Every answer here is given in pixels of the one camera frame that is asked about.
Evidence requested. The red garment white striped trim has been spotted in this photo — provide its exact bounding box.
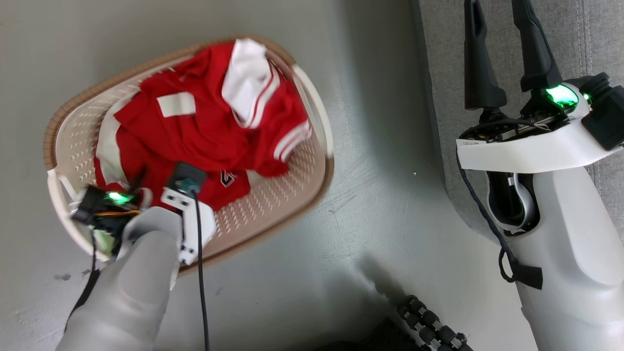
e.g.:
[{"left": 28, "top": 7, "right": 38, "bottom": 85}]
[{"left": 115, "top": 38, "right": 312, "bottom": 178}]

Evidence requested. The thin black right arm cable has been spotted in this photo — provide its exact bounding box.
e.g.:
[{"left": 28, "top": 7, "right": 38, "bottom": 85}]
[{"left": 456, "top": 146, "right": 544, "bottom": 290}]

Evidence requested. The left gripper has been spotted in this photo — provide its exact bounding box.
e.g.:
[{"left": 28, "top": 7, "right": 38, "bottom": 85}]
[{"left": 71, "top": 166, "right": 216, "bottom": 261}]

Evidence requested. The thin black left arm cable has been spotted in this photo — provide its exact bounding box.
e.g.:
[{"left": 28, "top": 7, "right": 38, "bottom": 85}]
[{"left": 63, "top": 229, "right": 100, "bottom": 334}]

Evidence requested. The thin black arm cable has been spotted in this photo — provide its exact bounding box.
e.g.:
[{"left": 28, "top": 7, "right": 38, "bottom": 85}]
[
  {"left": 63, "top": 229, "right": 100, "bottom": 334},
  {"left": 456, "top": 146, "right": 544, "bottom": 290}
]

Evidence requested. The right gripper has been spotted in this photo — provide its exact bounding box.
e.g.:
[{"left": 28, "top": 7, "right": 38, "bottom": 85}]
[{"left": 457, "top": 0, "right": 616, "bottom": 174}]

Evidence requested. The grey fabric sofa seat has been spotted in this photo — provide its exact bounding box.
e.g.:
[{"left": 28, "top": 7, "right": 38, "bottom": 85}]
[{"left": 412, "top": 0, "right": 624, "bottom": 240}]

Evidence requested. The black corrugated cable conduit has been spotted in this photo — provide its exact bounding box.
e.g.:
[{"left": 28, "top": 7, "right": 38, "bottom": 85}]
[{"left": 397, "top": 294, "right": 473, "bottom": 351}]

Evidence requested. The beige perforated laundry basket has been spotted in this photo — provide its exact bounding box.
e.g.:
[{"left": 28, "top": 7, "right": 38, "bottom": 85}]
[{"left": 43, "top": 35, "right": 335, "bottom": 276}]

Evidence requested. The black left camera cable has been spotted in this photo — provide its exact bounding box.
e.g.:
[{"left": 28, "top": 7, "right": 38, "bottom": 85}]
[{"left": 193, "top": 191, "right": 211, "bottom": 351}]

